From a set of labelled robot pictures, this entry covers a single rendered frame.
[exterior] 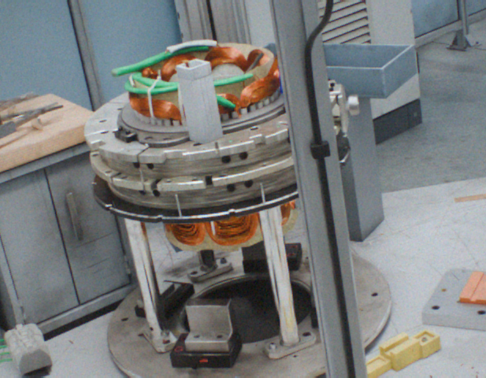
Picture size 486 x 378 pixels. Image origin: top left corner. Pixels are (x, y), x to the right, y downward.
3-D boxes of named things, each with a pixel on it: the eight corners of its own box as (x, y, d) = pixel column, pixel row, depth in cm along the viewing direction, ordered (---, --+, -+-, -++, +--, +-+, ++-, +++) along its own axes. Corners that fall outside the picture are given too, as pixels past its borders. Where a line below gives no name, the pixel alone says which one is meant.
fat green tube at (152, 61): (117, 85, 126) (114, 70, 126) (103, 79, 129) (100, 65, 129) (217, 51, 133) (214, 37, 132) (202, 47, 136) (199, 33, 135)
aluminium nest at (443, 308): (491, 331, 129) (490, 315, 128) (422, 324, 133) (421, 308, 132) (513, 284, 138) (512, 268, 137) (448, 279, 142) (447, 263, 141)
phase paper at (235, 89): (212, 123, 119) (205, 87, 117) (205, 120, 120) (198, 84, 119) (268, 102, 123) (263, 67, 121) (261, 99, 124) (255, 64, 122)
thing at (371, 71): (432, 220, 159) (414, 44, 148) (403, 253, 151) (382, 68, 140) (294, 205, 173) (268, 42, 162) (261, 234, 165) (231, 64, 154)
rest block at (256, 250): (280, 258, 147) (276, 226, 145) (243, 261, 148) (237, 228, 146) (285, 244, 151) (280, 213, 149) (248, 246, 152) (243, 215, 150)
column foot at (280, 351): (262, 350, 129) (261, 345, 129) (308, 332, 132) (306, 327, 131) (272, 361, 127) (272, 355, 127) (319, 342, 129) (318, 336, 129)
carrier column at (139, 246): (157, 346, 134) (124, 203, 126) (148, 339, 136) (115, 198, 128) (173, 339, 135) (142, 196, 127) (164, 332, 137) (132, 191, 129)
